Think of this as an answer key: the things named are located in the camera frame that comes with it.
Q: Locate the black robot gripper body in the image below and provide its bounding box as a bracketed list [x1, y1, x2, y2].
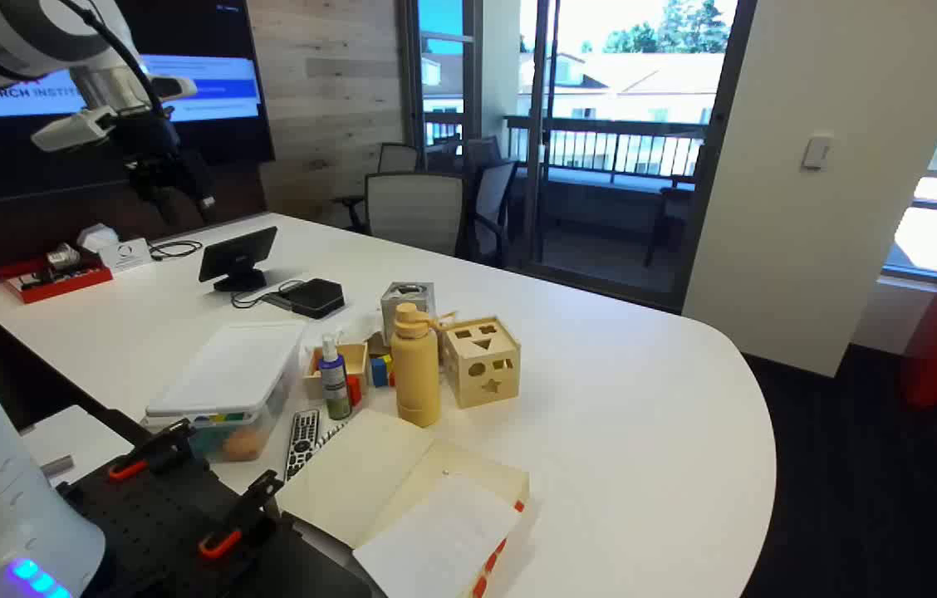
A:
[111, 110, 201, 202]

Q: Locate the silver black remote control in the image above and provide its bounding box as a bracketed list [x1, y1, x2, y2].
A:
[281, 413, 318, 478]

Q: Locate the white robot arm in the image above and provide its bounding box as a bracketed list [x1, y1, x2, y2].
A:
[0, 0, 216, 220]

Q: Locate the white small device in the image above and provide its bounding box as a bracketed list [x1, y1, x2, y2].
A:
[75, 222, 150, 273]

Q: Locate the black flat box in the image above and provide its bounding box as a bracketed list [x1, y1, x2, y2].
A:
[269, 277, 346, 317]

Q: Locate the red tray with items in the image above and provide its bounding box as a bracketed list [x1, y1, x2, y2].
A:
[0, 242, 114, 301]

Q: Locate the clear plastic storage box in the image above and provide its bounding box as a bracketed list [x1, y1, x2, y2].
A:
[143, 321, 303, 461]

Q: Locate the grey white small box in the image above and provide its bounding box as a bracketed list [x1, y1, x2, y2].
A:
[377, 283, 434, 335]

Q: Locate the grey office chair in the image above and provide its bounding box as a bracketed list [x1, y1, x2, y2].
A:
[338, 171, 462, 253]

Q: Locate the green paint bottle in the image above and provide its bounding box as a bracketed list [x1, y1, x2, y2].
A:
[318, 342, 352, 421]

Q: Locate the yellow water bottle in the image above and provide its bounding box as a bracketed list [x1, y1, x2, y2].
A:
[393, 301, 443, 428]

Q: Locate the dark office chair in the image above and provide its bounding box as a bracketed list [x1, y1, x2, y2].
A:
[462, 137, 519, 266]

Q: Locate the wooden shape sorter cube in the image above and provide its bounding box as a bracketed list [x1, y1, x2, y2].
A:
[443, 316, 521, 407]

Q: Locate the open cardboard box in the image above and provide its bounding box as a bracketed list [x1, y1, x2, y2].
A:
[278, 413, 528, 598]

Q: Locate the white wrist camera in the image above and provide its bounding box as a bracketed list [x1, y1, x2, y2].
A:
[26, 71, 200, 157]

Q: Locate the wall television screen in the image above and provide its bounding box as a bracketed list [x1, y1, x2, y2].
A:
[0, 0, 272, 213]

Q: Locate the black clamp mount plate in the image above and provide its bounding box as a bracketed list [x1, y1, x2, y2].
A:
[56, 421, 373, 598]

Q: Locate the white wall switch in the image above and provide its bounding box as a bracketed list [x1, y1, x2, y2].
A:
[799, 132, 835, 171]

